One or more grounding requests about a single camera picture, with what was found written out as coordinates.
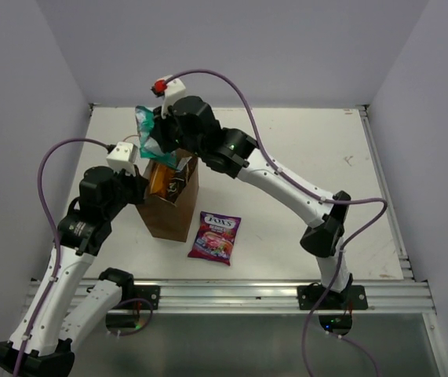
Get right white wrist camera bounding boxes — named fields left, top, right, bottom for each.
left=151, top=76, right=186, bottom=119

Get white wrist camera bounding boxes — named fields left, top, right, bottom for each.
left=106, top=141, right=138, bottom=176
left=151, top=76, right=186, bottom=119

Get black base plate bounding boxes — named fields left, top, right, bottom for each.
left=132, top=284, right=161, bottom=311
left=297, top=282, right=369, bottom=311

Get brown paper bag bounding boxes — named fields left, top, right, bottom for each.
left=137, top=149, right=199, bottom=242

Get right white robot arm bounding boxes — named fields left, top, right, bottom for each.
left=151, top=96, right=352, bottom=309

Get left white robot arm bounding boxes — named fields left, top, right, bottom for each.
left=0, top=166, right=148, bottom=376

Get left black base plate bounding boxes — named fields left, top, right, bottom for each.
left=132, top=284, right=161, bottom=311

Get teal candy bag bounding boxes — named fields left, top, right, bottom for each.
left=135, top=106, right=177, bottom=168

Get orange Kettle chips bag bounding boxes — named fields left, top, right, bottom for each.
left=149, top=163, right=175, bottom=198

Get purple Fox's candy bag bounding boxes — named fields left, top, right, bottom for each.
left=188, top=211, right=242, bottom=266

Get aluminium mounting rail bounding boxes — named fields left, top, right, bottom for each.
left=27, top=277, right=436, bottom=316

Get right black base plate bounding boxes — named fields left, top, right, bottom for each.
left=297, top=282, right=369, bottom=311

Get brown Kettle sea salt chips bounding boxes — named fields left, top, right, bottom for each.
left=166, top=156, right=198, bottom=203

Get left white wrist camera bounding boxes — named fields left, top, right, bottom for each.
left=106, top=141, right=138, bottom=176

